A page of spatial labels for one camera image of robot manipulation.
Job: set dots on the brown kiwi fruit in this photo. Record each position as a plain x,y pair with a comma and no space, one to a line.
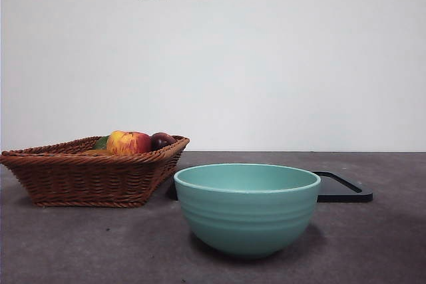
98,152

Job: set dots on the red yellow apple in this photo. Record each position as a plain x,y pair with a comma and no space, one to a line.
129,142

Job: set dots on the green fruit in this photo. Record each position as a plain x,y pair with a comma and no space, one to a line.
100,142

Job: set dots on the brown wicker basket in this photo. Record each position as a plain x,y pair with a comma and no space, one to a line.
93,181

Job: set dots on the dark red plum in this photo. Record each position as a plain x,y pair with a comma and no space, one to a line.
161,141

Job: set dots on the teal ribbed bowl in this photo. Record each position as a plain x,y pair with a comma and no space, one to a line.
246,221

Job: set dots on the black rectangular tray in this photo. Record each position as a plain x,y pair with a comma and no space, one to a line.
346,194

